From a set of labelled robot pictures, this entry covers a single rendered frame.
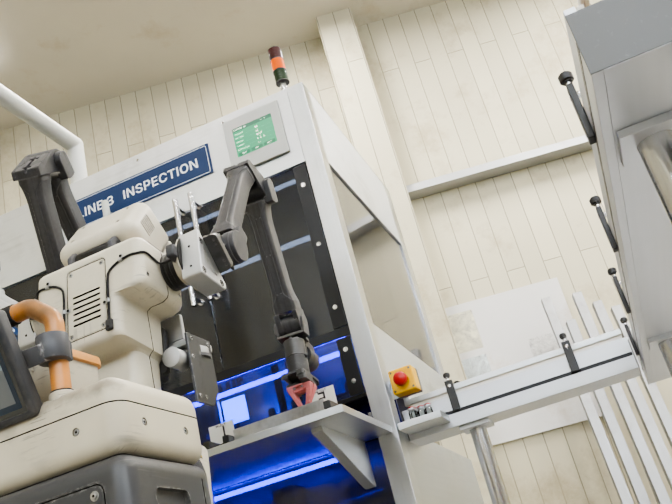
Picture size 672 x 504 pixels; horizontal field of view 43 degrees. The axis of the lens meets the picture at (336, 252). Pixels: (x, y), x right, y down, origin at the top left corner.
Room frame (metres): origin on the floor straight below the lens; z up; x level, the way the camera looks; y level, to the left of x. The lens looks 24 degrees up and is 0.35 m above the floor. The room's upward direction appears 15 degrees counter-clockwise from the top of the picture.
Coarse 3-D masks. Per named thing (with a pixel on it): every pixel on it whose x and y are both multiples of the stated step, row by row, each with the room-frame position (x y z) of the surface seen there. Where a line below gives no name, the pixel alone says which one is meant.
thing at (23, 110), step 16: (0, 96) 2.56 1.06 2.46; (16, 96) 2.62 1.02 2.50; (16, 112) 2.66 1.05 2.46; (32, 112) 2.71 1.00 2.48; (48, 128) 2.82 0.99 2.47; (64, 128) 2.90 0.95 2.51; (64, 144) 2.94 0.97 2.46; (80, 144) 3.00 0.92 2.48; (80, 160) 2.99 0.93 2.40; (80, 176) 2.99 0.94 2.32
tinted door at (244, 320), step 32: (288, 192) 2.49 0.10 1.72; (288, 224) 2.49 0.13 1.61; (256, 256) 2.53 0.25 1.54; (288, 256) 2.50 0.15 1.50; (256, 288) 2.54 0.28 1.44; (320, 288) 2.48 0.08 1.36; (224, 320) 2.57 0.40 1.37; (256, 320) 2.54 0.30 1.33; (320, 320) 2.49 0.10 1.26; (224, 352) 2.58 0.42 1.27; (256, 352) 2.55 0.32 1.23
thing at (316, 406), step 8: (320, 400) 2.10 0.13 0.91; (296, 408) 2.12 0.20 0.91; (304, 408) 2.11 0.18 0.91; (312, 408) 2.11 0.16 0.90; (320, 408) 2.10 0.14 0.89; (272, 416) 2.14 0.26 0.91; (280, 416) 2.13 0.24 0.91; (288, 416) 2.13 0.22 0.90; (296, 416) 2.12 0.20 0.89; (248, 424) 2.16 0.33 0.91; (256, 424) 2.15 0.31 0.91; (264, 424) 2.14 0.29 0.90; (272, 424) 2.14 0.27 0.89; (280, 424) 2.13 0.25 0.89; (240, 432) 2.16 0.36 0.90; (248, 432) 2.16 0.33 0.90; (256, 432) 2.15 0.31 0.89
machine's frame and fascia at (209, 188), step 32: (288, 128) 2.46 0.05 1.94; (320, 128) 2.52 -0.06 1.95; (128, 160) 2.62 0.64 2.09; (160, 160) 2.59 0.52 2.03; (224, 160) 2.53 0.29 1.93; (288, 160) 2.47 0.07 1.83; (352, 160) 2.87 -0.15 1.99; (384, 192) 3.30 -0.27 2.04; (0, 224) 2.77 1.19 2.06; (32, 224) 2.74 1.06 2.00; (384, 224) 3.10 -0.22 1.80; (0, 256) 2.78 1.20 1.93; (32, 256) 2.74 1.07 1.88; (416, 288) 3.36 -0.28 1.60; (384, 352) 2.54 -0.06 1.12; (192, 384) 2.60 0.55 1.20
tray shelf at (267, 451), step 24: (336, 408) 2.06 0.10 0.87; (264, 432) 2.11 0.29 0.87; (288, 432) 2.12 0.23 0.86; (360, 432) 2.34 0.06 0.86; (384, 432) 2.42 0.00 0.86; (216, 456) 2.17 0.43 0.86; (240, 456) 2.24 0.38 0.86; (264, 456) 2.32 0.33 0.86; (288, 456) 2.40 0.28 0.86; (312, 456) 2.48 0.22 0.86; (216, 480) 2.46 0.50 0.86; (240, 480) 2.55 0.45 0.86
